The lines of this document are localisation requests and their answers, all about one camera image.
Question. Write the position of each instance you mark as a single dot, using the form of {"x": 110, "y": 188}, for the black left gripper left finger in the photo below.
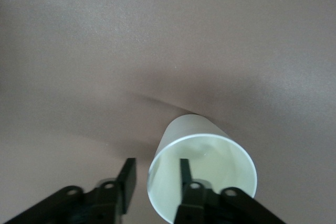
{"x": 128, "y": 179}

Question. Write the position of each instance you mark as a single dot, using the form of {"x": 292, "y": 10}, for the white plastic cup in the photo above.
{"x": 197, "y": 127}

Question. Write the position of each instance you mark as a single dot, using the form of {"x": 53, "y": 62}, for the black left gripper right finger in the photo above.
{"x": 199, "y": 203}

